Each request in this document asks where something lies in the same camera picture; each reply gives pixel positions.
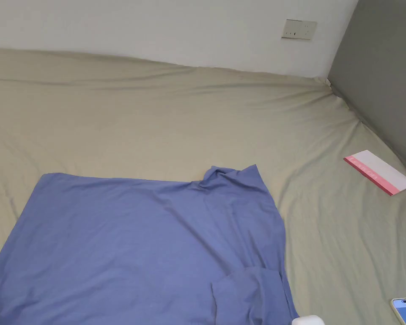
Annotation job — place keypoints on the blue shirt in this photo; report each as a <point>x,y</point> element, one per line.
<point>121,254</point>

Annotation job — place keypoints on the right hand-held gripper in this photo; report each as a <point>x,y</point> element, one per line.
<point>308,320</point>

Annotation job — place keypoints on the bed with beige sheet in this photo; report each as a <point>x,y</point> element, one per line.
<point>155,118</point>

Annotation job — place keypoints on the grey padded headboard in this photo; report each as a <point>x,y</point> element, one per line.
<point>382,78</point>

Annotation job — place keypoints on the beige wall socket plate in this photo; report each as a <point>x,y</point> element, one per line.
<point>299,29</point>

